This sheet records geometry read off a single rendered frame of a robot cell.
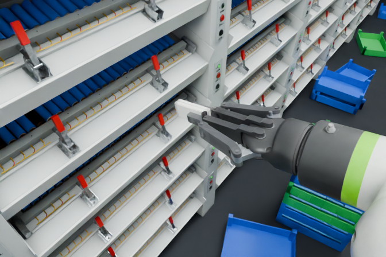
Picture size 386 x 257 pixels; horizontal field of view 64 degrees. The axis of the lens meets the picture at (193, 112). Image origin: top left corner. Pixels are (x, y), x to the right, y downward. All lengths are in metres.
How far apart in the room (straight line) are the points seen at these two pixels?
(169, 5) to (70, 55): 0.26
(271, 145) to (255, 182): 1.26
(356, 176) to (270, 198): 1.27
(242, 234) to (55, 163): 1.04
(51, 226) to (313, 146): 0.61
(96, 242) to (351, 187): 0.74
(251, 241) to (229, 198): 0.24
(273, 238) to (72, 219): 0.98
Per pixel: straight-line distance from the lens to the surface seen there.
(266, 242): 1.53
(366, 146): 0.40
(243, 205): 1.60
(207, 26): 0.84
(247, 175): 1.70
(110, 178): 0.84
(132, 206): 1.01
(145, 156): 0.88
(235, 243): 1.50
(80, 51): 0.59
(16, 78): 0.56
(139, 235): 1.17
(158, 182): 1.04
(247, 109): 0.50
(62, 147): 0.67
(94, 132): 0.70
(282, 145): 0.42
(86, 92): 0.73
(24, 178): 0.66
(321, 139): 0.40
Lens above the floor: 1.36
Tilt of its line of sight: 42 degrees down
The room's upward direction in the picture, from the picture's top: straight up
